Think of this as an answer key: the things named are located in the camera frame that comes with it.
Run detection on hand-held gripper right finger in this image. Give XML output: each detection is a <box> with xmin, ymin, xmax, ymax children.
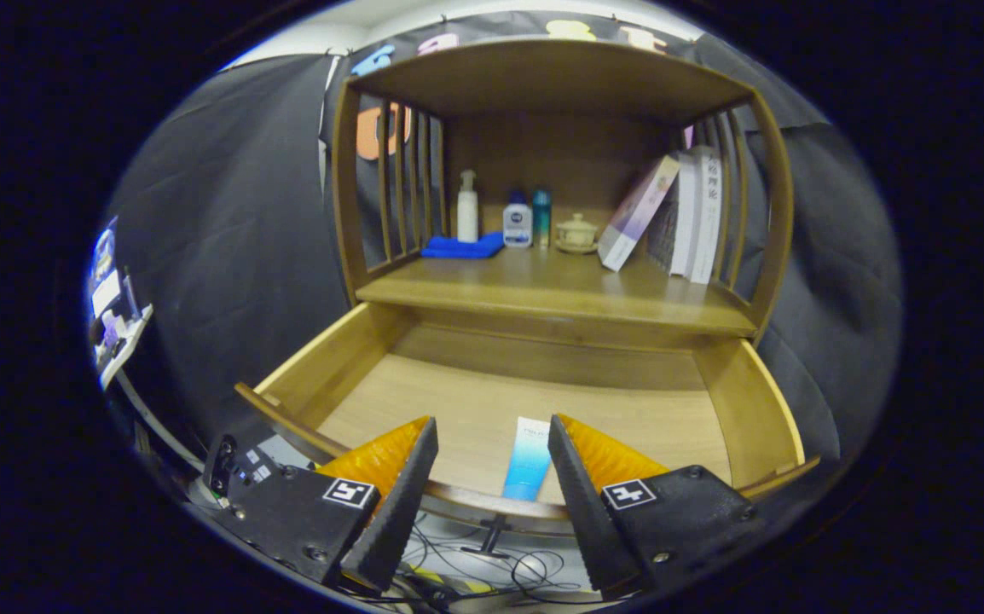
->
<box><xmin>547</xmin><ymin>414</ymin><xmax>767</xmax><ymax>598</ymax></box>

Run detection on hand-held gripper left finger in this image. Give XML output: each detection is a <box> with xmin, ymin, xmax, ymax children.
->
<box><xmin>223</xmin><ymin>415</ymin><xmax>440</xmax><ymax>595</ymax></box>

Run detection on blue cosmetic tube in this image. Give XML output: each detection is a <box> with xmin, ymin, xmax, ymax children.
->
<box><xmin>501</xmin><ymin>416</ymin><xmax>553</xmax><ymax>502</ymax></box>

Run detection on black drawer knob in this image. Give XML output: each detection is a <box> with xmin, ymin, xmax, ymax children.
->
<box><xmin>460</xmin><ymin>514</ymin><xmax>517</xmax><ymax>559</ymax></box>

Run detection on wooden drawer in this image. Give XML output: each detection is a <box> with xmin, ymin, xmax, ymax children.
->
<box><xmin>234</xmin><ymin>300</ymin><xmax>821</xmax><ymax>538</ymax></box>

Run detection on wooden countertop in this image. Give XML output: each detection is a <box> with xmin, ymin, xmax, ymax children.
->
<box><xmin>356</xmin><ymin>247</ymin><xmax>757</xmax><ymax>338</ymax></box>

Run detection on black device with stickers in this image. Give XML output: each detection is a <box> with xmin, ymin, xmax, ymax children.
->
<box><xmin>202</xmin><ymin>433</ymin><xmax>284</xmax><ymax>513</ymax></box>

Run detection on blue folded cloth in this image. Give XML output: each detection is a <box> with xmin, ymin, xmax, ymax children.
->
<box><xmin>420</xmin><ymin>232</ymin><xmax>506</xmax><ymax>260</ymax></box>

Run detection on beige lidded teacup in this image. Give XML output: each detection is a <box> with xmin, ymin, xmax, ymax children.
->
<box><xmin>555</xmin><ymin>213</ymin><xmax>599</xmax><ymax>255</ymax></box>

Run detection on grey patterned book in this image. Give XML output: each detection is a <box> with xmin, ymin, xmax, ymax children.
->
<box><xmin>647</xmin><ymin>200</ymin><xmax>679</xmax><ymax>272</ymax></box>

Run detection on white lotion bottle blue cap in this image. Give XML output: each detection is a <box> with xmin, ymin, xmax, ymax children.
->
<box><xmin>502</xmin><ymin>191</ymin><xmax>534</xmax><ymax>250</ymax></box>

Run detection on slim teal bottle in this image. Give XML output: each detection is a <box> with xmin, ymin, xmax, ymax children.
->
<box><xmin>531</xmin><ymin>188</ymin><xmax>553</xmax><ymax>249</ymax></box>

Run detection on leaning purple white book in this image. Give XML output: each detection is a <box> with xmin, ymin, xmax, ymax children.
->
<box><xmin>597</xmin><ymin>154</ymin><xmax>680</xmax><ymax>273</ymax></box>

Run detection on white pump bottle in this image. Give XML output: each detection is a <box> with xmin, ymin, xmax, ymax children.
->
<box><xmin>456</xmin><ymin>169</ymin><xmax>480</xmax><ymax>244</ymax></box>

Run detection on black backdrop cloth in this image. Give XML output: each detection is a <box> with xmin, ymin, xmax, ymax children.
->
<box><xmin>104</xmin><ymin>9</ymin><xmax>902</xmax><ymax>478</ymax></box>

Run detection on plain white book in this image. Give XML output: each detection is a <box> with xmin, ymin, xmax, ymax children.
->
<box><xmin>669</xmin><ymin>152</ymin><xmax>699</xmax><ymax>278</ymax></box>

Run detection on white desk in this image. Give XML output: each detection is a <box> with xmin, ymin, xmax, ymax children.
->
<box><xmin>96</xmin><ymin>303</ymin><xmax>154</xmax><ymax>391</ymax></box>

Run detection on white book with black print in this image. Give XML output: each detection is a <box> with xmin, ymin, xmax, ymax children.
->
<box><xmin>690</xmin><ymin>145</ymin><xmax>723</xmax><ymax>285</ymax></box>

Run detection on computer monitor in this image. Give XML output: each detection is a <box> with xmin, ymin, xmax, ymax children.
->
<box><xmin>90</xmin><ymin>217</ymin><xmax>122</xmax><ymax>321</ymax></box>

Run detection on floor cables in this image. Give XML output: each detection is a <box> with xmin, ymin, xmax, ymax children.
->
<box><xmin>381</xmin><ymin>512</ymin><xmax>621</xmax><ymax>611</ymax></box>

